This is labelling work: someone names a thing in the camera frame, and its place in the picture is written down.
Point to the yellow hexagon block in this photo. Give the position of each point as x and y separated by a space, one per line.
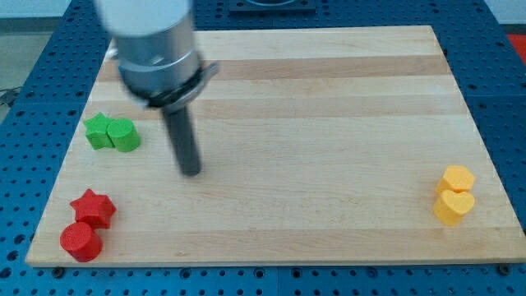
456 178

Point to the red star block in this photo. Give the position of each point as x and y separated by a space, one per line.
94 209

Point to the green cylinder block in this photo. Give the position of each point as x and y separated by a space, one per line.
123 135

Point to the wooden board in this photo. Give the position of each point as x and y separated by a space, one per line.
318 147

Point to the red cylinder block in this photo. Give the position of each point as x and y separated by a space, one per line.
81 242

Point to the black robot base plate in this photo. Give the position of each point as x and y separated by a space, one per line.
271 5

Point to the green star block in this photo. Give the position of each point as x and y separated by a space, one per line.
96 131

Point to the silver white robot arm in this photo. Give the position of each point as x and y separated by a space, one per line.
160 64

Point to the yellow heart block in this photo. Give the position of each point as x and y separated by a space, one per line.
451 207

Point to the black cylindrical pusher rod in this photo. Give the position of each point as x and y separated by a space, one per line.
182 137

